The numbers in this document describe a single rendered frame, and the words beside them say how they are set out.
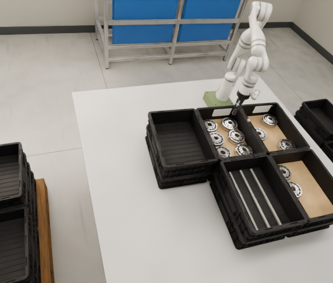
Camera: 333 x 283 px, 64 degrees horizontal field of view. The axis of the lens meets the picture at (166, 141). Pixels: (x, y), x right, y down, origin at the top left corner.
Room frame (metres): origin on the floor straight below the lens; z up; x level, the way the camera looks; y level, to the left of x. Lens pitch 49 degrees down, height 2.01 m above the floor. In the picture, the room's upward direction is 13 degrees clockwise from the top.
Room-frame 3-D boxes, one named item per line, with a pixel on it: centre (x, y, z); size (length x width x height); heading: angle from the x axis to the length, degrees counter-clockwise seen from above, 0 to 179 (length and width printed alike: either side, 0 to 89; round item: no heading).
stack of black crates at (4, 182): (0.70, 0.93, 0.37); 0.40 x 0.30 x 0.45; 29
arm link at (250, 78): (1.24, -0.35, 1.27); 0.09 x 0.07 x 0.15; 97
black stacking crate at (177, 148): (1.01, -0.07, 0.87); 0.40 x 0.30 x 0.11; 25
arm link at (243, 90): (1.23, -0.37, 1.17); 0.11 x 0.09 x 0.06; 70
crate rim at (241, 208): (0.77, -0.51, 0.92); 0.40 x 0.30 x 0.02; 25
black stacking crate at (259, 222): (0.77, -0.51, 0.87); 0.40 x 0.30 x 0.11; 25
